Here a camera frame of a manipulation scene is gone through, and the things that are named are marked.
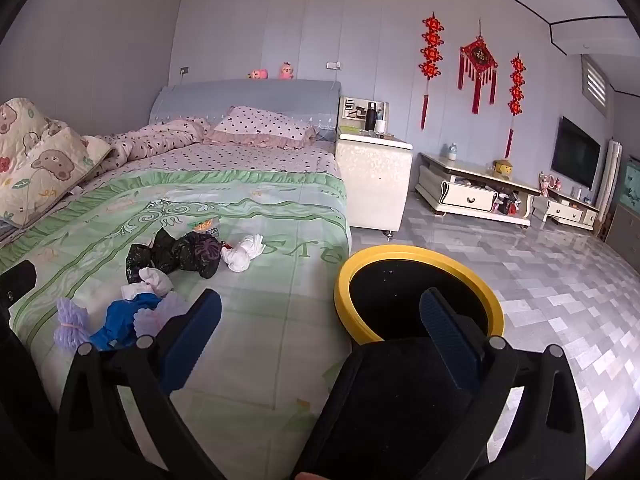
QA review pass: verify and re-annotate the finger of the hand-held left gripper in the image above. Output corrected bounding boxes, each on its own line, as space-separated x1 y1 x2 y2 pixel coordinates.
0 260 38 308

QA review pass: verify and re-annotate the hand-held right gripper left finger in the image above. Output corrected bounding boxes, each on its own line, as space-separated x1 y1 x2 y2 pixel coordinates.
54 287 226 480

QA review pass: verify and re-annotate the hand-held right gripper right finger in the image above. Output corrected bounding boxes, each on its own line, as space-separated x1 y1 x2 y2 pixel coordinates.
419 287 587 480

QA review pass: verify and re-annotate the purple foam fruit net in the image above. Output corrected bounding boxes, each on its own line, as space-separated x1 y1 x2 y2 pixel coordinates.
55 297 91 352
134 292 186 338

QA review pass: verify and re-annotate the white tissue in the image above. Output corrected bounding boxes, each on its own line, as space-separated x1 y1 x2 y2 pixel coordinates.
121 267 173 301
221 235 265 274

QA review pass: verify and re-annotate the blue plastic bag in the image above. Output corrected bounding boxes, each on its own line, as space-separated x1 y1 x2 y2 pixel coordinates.
90 292 163 352

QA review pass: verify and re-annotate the black plastic bag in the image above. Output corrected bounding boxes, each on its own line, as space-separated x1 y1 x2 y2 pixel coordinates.
125 227 224 283

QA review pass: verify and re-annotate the black bin with yellow rim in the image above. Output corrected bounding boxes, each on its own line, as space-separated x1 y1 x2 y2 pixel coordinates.
292 245 506 480

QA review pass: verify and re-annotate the clear printed snack wrapper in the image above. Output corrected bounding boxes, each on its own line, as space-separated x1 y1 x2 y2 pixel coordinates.
187 217 222 237

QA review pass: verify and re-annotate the bear printed blanket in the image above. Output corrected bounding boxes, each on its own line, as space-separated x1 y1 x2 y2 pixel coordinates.
0 97 113 228

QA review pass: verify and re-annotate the green patterned bedspread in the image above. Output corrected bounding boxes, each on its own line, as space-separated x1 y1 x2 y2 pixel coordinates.
0 167 353 480

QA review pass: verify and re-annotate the white coffee table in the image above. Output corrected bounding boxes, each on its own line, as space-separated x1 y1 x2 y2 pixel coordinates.
415 152 543 228

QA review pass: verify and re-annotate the white nightstand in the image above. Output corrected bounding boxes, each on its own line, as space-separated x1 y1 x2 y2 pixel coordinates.
335 132 414 236

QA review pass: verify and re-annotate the white television stand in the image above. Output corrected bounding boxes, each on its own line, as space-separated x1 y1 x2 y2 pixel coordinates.
532 187 601 231

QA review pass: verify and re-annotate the polka dot bed sheet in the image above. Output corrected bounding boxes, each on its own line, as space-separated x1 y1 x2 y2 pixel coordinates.
80 139 342 186

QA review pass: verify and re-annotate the pink polka dot quilt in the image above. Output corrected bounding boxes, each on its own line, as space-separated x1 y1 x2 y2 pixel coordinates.
95 115 217 162

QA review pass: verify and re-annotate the grey cabinet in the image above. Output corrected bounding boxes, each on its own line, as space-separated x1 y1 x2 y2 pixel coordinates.
606 202 640 261

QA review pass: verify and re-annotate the polka dot pillow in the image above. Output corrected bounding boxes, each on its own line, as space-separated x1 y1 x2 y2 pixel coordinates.
207 106 319 150

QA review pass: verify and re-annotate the white standing panel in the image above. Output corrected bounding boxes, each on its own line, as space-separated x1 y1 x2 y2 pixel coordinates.
597 140 623 211

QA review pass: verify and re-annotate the grey-blue bed headboard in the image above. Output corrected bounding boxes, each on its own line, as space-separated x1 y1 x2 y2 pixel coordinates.
150 80 342 143

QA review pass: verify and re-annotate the long red knot hanging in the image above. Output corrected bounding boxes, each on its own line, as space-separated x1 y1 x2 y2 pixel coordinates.
421 14 445 131
505 52 527 158

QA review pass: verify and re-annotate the red diamond knot hanging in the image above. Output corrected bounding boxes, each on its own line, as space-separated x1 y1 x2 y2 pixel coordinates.
459 20 500 115

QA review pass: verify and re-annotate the window with blinds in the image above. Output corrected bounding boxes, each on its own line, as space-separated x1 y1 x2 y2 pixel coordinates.
580 55 613 111

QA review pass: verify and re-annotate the black wall television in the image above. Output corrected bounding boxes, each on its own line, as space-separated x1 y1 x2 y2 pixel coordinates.
550 116 602 191

